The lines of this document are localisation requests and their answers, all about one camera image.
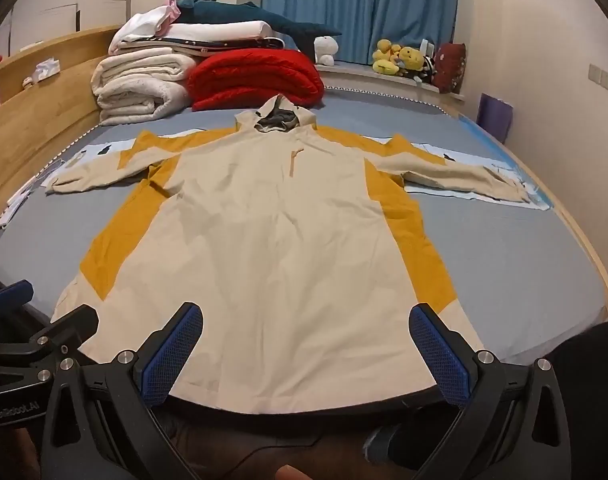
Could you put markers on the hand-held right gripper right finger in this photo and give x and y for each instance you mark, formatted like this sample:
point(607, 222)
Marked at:
point(440, 357)

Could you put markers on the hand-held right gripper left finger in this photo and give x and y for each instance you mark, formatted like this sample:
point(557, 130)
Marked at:
point(173, 357)

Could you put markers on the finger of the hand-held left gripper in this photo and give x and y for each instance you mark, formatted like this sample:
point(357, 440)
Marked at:
point(11, 294)
point(71, 324)

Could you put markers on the beige and yellow hooded jacket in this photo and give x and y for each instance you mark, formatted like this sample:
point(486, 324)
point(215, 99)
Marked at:
point(284, 260)

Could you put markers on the person's right hand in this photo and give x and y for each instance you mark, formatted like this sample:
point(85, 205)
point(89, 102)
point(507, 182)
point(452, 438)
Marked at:
point(289, 473)

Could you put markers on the person's blue slipper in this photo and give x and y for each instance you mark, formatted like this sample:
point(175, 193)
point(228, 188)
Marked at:
point(381, 442)

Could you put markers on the person's dark trouser leg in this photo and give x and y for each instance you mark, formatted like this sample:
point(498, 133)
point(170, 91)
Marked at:
point(594, 385)

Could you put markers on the deer printed cloth strip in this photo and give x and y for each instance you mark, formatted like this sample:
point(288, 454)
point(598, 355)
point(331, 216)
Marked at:
point(434, 196)

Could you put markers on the small figurine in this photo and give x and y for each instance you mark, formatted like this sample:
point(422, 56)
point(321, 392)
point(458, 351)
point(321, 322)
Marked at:
point(28, 81)

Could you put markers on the tissue pack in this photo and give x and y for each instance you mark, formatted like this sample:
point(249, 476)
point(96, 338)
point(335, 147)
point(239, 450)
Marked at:
point(46, 67)

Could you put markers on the white folded quilt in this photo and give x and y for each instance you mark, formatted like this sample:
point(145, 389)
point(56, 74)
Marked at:
point(134, 85)

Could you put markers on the purple bag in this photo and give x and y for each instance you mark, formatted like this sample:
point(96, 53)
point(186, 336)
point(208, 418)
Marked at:
point(495, 117)

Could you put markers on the white bay window ledge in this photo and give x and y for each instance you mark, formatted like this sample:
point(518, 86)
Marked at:
point(384, 85)

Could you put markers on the black and white striped plush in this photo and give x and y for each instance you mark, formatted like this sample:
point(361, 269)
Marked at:
point(426, 72)

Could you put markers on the dark red cushion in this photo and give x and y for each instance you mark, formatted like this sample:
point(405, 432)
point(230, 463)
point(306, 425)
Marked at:
point(449, 67)

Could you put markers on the red folded quilt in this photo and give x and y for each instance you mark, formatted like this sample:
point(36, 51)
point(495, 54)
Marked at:
point(254, 77)

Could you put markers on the white and pink cloth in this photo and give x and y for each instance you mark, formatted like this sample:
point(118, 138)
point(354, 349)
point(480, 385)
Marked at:
point(141, 25)

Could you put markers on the yellow bear plush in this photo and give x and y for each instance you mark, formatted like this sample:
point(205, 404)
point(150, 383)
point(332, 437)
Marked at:
point(410, 60)

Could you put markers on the yellow duck plush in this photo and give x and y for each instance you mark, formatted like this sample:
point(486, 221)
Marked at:
point(385, 57)

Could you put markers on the white plush toy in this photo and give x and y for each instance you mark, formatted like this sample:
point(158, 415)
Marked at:
point(326, 50)

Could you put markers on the white folded bedding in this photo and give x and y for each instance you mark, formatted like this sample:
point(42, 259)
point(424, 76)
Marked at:
point(219, 31)

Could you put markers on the dark teal shark plush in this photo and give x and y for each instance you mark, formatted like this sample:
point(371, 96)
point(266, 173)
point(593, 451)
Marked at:
point(244, 12)

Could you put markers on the blue curtain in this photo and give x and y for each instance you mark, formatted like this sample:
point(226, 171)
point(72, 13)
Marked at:
point(359, 5)

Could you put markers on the wooden bed frame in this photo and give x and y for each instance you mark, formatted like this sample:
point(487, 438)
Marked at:
point(39, 125)

